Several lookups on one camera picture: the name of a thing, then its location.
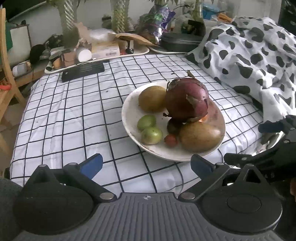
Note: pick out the wooden chair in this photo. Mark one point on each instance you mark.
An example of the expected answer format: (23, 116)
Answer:
(9, 89)

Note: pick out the left glass vase plant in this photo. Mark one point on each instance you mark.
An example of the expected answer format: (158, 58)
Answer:
(68, 16)

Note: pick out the black rectangular device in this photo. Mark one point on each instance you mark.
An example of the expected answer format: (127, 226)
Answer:
(82, 70)

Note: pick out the black zip case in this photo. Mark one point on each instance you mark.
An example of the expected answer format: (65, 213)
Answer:
(176, 42)

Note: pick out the white floral plate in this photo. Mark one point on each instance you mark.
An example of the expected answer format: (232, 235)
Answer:
(131, 113)

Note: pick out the brown mango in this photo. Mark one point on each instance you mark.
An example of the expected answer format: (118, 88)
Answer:
(200, 137)

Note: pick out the dark purple tomato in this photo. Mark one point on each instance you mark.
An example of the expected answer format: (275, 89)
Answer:
(174, 125)

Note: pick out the white serving tray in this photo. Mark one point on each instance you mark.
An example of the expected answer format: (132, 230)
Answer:
(138, 50)

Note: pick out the yellow cardboard box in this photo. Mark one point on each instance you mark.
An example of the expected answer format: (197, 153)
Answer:
(105, 50)

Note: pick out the white round jar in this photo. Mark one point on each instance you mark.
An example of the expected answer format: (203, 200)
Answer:
(83, 54)

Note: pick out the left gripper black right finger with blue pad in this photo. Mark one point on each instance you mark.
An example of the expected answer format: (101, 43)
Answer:
(234, 200)

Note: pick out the brown paper bag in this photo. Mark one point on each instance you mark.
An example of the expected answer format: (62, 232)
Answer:
(84, 39)

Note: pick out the glass vase plant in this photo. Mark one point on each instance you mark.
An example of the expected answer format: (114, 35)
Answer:
(68, 16)
(119, 15)

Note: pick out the yellow potato on plate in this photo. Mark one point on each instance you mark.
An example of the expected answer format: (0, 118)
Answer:
(152, 99)

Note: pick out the brown padded envelope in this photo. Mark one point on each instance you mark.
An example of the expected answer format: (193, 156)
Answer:
(124, 38)

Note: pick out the purple foil snack bag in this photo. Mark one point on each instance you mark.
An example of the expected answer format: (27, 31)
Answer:
(153, 25)

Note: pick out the small green tomato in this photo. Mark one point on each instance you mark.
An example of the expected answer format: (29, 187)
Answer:
(146, 121)

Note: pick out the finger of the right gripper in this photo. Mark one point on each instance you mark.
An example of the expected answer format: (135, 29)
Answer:
(238, 160)
(271, 127)

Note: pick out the red onion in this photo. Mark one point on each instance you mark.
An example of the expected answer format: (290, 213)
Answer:
(186, 99)

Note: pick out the cow print blanket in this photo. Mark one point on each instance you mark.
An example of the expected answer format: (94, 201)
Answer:
(254, 57)

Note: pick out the small orange cherry tomato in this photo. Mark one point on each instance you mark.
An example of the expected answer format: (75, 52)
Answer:
(171, 141)

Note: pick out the person's right hand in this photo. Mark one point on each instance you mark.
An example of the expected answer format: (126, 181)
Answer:
(293, 187)

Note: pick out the right bamboo plant vase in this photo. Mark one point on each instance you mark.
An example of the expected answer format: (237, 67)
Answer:
(197, 13)

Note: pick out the middle glass vase plant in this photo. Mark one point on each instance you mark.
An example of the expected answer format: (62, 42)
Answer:
(119, 15)

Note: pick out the large orange tomato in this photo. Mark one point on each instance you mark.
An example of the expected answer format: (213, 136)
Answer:
(204, 119)

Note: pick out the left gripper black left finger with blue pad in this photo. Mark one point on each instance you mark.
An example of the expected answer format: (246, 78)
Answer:
(55, 201)

